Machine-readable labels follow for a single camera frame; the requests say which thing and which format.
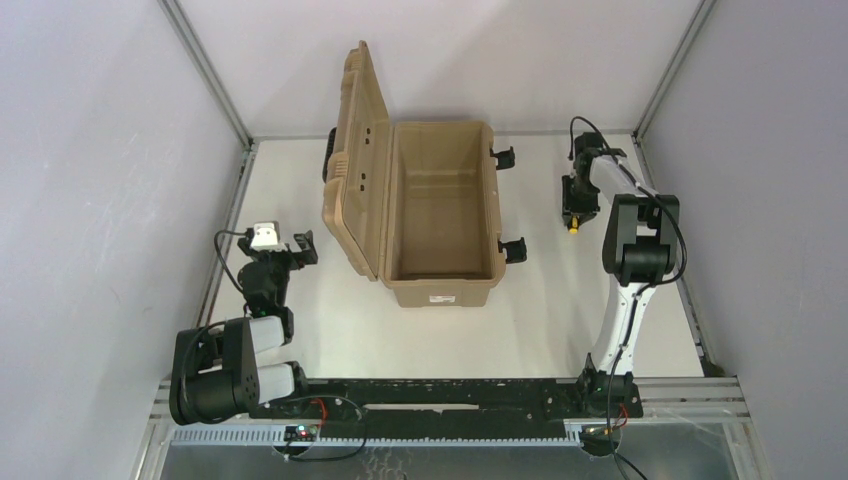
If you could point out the black toolbox latch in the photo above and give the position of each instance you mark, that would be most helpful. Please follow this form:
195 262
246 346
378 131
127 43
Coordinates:
505 159
514 251

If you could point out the black toolbox latch rear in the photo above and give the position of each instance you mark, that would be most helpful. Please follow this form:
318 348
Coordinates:
505 159

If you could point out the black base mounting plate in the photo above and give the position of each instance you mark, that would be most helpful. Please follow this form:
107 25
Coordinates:
395 410

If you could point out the aluminium frame rail right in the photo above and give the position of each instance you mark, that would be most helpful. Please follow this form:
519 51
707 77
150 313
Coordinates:
679 55

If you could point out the aluminium frame rail left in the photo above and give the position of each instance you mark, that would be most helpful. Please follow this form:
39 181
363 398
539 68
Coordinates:
232 194

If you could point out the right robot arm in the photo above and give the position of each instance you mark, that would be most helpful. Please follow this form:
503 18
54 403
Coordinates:
642 248

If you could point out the aluminium frame rail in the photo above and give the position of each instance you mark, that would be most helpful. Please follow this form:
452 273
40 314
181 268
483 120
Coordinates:
232 194
679 55

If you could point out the black toolbox carry handle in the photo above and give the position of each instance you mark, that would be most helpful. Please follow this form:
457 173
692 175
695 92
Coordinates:
330 146

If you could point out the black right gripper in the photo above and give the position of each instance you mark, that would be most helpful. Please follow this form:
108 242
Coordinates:
573 204

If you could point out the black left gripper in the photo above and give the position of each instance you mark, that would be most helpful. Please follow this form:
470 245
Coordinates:
279 255

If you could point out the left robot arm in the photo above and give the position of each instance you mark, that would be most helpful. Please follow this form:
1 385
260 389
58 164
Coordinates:
215 372

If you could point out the black toolbox latch front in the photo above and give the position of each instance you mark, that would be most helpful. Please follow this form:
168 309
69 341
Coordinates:
514 251

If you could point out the small circuit board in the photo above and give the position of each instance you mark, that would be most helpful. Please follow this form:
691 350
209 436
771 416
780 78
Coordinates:
301 433

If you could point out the black yellow screwdriver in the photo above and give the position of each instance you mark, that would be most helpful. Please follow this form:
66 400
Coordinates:
574 224

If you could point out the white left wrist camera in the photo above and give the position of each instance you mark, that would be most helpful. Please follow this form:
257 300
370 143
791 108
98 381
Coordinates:
266 237

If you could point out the tan plastic toolbox bin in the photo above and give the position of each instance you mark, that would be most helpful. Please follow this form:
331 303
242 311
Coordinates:
414 205

